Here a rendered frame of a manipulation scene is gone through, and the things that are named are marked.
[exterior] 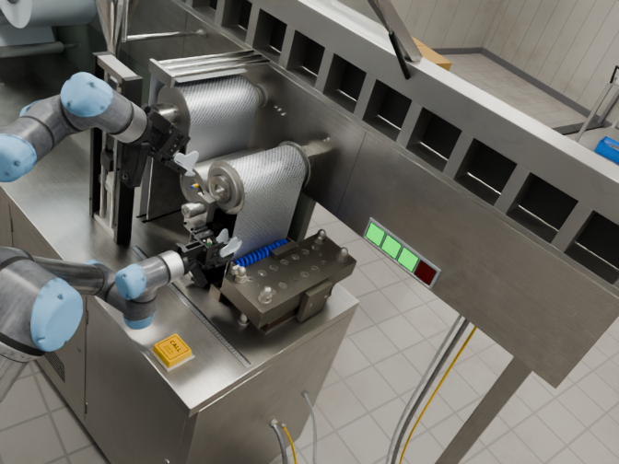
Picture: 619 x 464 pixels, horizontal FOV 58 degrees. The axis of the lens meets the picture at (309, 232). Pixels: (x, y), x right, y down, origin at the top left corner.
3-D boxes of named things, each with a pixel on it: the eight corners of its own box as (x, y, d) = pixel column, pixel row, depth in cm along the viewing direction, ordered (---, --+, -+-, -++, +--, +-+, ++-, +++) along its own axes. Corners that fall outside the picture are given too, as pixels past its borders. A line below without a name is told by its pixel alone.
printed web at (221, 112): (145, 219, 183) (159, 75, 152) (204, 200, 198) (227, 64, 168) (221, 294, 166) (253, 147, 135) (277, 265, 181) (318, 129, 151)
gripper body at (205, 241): (227, 241, 145) (188, 257, 137) (221, 266, 150) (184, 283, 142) (208, 225, 148) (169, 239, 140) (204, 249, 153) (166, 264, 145)
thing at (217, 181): (207, 175, 147) (225, 175, 142) (213, 173, 149) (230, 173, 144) (213, 203, 149) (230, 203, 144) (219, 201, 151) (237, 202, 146)
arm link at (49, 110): (-4, 123, 99) (44, 107, 96) (31, 98, 108) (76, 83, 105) (23, 161, 103) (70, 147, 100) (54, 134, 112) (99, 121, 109)
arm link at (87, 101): (55, 76, 100) (94, 63, 97) (99, 104, 110) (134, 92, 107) (53, 115, 97) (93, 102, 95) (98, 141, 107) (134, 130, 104)
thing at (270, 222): (226, 263, 159) (237, 213, 148) (285, 237, 175) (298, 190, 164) (227, 265, 159) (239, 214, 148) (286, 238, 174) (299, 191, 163)
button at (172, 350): (152, 350, 145) (153, 344, 143) (175, 338, 149) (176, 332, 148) (168, 368, 142) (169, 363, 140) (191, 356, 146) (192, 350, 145)
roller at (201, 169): (177, 192, 163) (181, 157, 156) (243, 171, 180) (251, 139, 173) (203, 215, 158) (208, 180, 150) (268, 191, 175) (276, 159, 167)
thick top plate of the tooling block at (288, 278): (220, 291, 157) (224, 276, 153) (316, 245, 184) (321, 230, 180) (258, 329, 150) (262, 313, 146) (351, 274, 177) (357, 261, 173)
